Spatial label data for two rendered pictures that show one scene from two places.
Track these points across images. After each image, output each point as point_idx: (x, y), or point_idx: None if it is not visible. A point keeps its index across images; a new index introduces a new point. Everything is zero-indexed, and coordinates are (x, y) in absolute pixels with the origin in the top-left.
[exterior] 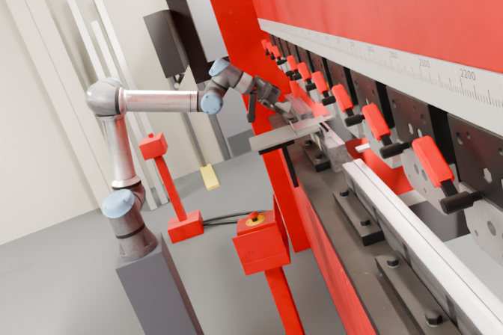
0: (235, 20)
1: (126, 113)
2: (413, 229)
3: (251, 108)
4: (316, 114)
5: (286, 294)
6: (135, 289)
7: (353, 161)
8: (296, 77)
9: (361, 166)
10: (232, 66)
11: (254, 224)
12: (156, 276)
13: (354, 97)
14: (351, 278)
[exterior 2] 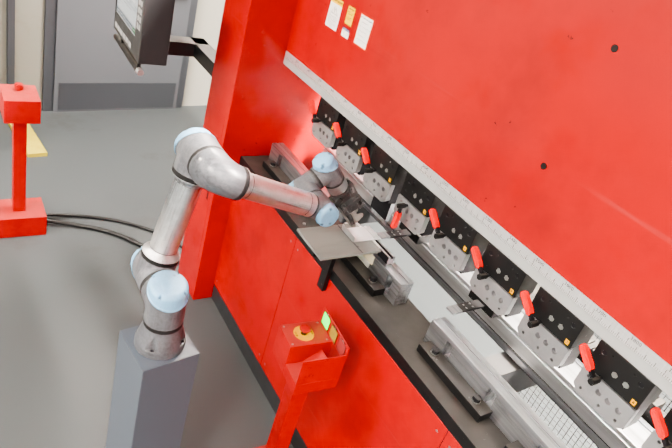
0: (263, 42)
1: None
2: (546, 433)
3: None
4: None
5: (300, 406)
6: (152, 391)
7: (441, 318)
8: (438, 237)
9: (454, 330)
10: (339, 167)
11: (307, 340)
12: (180, 378)
13: (573, 344)
14: None
